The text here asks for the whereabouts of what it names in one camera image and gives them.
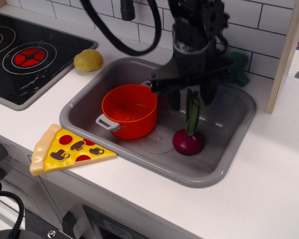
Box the black braided cable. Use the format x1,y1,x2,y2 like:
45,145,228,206
79,0,163,57

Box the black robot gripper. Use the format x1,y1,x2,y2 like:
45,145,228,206
149,39,232,111

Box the green toy broccoli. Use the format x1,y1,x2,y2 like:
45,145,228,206
225,52,249,87

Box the dark grey toy faucet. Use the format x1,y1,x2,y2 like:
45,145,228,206
120,0,136,21

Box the light wooden side panel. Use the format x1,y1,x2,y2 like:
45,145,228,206
266,0,299,114

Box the orange toy pot grey handles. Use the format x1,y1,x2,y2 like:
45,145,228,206
96,84,158,139

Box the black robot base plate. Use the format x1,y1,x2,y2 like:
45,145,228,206
0,208,73,239

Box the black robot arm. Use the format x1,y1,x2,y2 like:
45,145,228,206
149,0,233,110

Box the grey plastic toy sink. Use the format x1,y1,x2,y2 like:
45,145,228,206
59,57,256,188

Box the toy pizza slice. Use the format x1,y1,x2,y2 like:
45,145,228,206
29,124,117,176

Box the purple toy beet green stem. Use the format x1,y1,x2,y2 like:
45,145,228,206
172,88,206,156

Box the black toy stove top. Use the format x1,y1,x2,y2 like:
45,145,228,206
0,13,98,111

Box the yellow toy potato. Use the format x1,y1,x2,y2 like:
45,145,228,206
74,49,104,72

